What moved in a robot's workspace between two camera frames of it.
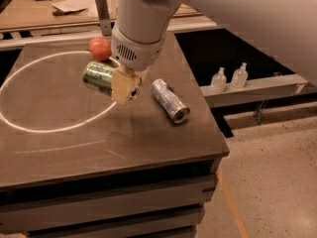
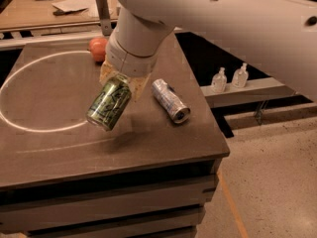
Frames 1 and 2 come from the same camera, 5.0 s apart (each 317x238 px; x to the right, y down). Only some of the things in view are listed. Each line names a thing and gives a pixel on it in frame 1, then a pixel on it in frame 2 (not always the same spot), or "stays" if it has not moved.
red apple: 100,49 stays
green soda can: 99,75 to 109,102
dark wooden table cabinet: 74,163 stays
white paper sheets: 87,1 stays
